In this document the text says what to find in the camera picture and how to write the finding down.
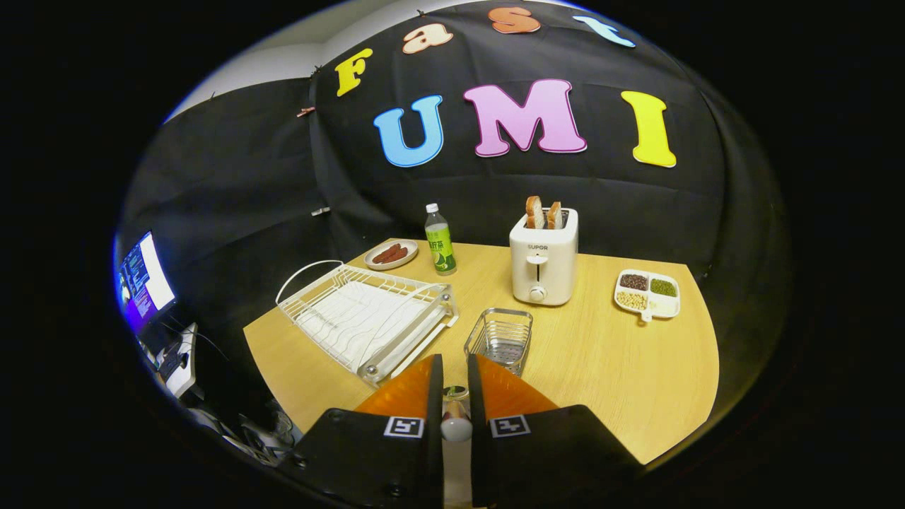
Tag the black backdrop cloth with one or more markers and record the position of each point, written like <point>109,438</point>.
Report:
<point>495,184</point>

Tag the small beige plate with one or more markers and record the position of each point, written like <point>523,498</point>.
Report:
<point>411,258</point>

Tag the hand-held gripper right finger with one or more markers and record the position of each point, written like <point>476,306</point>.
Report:
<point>537,459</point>

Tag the brown sausage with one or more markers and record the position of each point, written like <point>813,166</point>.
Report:
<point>385,254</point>
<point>397,256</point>

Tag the white toaster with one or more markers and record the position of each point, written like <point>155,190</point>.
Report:
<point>544,272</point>

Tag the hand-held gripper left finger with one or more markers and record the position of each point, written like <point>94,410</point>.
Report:
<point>375,459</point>

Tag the white divided bean dish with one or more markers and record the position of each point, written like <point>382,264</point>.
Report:
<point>664,305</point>

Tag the green tea bottle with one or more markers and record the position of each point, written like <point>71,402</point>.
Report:
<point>440,247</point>

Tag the computer monitor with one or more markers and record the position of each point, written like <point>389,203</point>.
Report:
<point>145,283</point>

